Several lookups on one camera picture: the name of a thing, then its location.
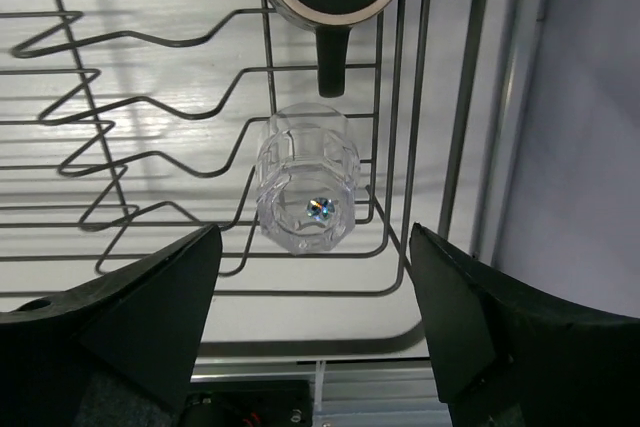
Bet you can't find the small clear glass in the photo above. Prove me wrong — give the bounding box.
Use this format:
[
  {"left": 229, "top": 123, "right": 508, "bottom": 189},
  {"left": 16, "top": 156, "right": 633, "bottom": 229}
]
[{"left": 255, "top": 103, "right": 361, "bottom": 255}]

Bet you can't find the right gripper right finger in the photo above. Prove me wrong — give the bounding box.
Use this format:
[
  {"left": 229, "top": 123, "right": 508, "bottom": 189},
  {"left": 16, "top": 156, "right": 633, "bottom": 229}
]
[{"left": 409, "top": 225, "right": 639, "bottom": 426}]

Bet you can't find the black wire dish rack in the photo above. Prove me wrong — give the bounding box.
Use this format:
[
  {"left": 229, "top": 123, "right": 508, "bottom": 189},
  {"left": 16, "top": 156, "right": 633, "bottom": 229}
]
[{"left": 0, "top": 0, "right": 496, "bottom": 348}]

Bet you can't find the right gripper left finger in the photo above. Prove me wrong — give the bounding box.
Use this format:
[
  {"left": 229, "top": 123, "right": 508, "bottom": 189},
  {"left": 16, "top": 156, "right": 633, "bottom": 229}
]
[{"left": 1, "top": 226, "right": 222, "bottom": 426}]

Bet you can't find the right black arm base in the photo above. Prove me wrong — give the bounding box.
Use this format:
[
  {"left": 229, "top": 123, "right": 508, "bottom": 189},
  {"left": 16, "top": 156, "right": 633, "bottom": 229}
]
[{"left": 177, "top": 380, "right": 313, "bottom": 427}]

